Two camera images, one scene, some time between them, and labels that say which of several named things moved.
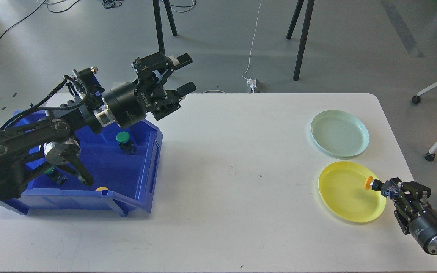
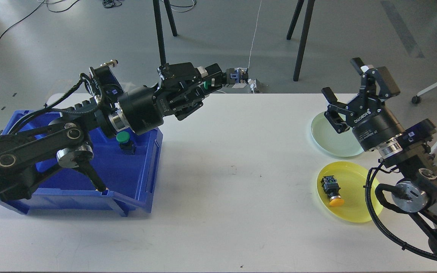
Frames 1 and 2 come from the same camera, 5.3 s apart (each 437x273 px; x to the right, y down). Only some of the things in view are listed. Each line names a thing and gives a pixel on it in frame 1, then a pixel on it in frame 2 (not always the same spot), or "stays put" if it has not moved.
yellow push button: (374, 184) to (330, 185)
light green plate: (340, 133) stays put
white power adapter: (253, 83) stays put
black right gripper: (425, 226) to (373, 124)
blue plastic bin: (123, 162) stays put
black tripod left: (157, 14) stays put
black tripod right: (310, 5) stays put
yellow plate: (342, 190) stays put
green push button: (59, 179) to (237, 76)
